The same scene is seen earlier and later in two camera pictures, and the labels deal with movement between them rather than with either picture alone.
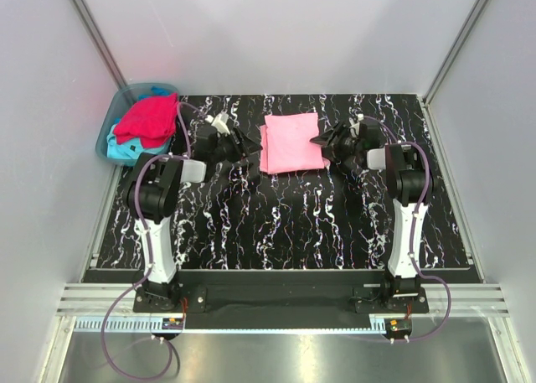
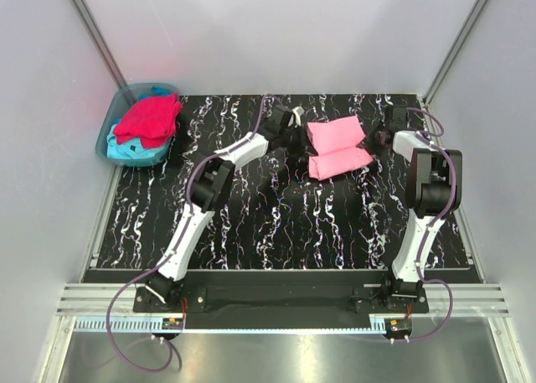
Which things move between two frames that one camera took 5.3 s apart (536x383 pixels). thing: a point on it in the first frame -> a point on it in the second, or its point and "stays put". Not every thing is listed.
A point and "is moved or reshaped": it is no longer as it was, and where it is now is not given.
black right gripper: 325,139 -> 368,142
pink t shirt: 286,145 is moved or reshaped
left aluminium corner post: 95,34 stays put
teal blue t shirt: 131,147 stays put
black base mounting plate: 280,299 stays put
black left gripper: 245,147 -> 303,148
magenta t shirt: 151,119 stays put
